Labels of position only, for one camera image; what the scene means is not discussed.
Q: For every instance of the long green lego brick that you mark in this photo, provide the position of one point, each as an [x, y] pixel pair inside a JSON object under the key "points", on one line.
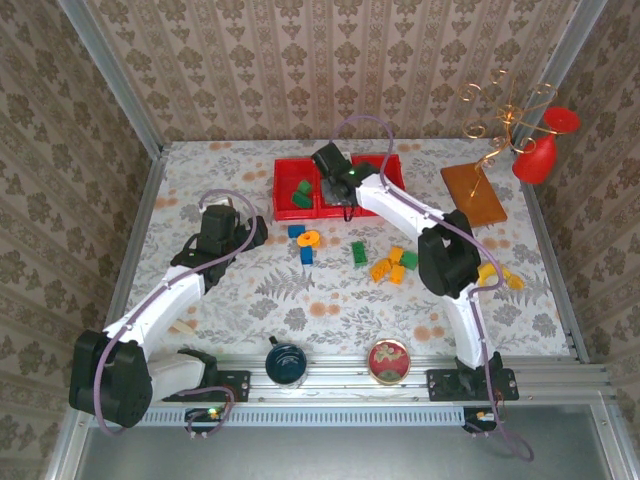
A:
{"points": [[359, 253], [300, 200]]}

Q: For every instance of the aluminium table side rail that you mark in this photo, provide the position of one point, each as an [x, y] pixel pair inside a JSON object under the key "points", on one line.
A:
{"points": [[145, 200], [572, 330]]}

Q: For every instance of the red plastic goblet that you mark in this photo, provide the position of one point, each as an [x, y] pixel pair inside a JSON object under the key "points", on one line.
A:
{"points": [[535, 162]]}

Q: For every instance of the red three-compartment bin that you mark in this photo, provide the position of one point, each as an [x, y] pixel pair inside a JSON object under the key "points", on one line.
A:
{"points": [[290, 175]]}

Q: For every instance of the black controller board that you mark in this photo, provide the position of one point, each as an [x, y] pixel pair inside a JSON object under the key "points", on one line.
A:
{"points": [[475, 417], [200, 415]]}

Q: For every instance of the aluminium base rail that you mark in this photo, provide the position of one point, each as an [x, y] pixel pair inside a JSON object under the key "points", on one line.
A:
{"points": [[340, 382]]}

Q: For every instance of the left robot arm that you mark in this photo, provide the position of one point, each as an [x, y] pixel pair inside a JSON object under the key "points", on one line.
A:
{"points": [[150, 310]]}

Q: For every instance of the yellow tank lego flame print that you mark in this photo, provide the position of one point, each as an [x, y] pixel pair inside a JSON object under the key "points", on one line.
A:
{"points": [[302, 241]]}

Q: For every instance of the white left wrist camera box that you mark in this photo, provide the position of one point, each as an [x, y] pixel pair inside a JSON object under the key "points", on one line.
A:
{"points": [[228, 201]]}

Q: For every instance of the blue lego brick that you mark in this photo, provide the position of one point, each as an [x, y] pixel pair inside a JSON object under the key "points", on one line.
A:
{"points": [[296, 230], [306, 255]]}

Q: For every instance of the dark blue mug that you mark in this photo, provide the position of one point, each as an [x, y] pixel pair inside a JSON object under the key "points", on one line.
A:
{"points": [[285, 362]]}

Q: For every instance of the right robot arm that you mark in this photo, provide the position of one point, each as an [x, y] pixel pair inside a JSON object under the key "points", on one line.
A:
{"points": [[390, 200]]}

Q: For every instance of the round red gold dish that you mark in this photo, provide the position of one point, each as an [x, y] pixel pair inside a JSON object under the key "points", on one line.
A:
{"points": [[389, 362]]}

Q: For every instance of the small green lego brick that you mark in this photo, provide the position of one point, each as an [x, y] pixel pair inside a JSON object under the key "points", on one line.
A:
{"points": [[409, 259], [304, 186]]}

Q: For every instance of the yellow toy banana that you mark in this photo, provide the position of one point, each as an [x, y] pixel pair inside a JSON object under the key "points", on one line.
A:
{"points": [[487, 274]]}

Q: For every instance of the aluminium frame post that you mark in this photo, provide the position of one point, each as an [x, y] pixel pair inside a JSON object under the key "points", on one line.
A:
{"points": [[112, 75], [560, 70]]}

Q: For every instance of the beige wooden spatula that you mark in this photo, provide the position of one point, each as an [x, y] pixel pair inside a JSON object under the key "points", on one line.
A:
{"points": [[185, 327]]}

